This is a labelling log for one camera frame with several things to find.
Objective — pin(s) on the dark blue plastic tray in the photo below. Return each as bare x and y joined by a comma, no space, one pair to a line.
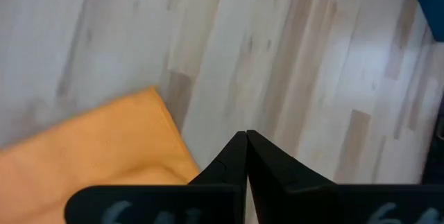
430,2

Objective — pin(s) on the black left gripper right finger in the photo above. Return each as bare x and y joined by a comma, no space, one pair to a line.
312,203

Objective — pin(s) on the orange microfiber towel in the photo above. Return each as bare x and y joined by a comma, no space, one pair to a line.
97,147

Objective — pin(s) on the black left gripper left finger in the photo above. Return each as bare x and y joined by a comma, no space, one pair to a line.
173,205

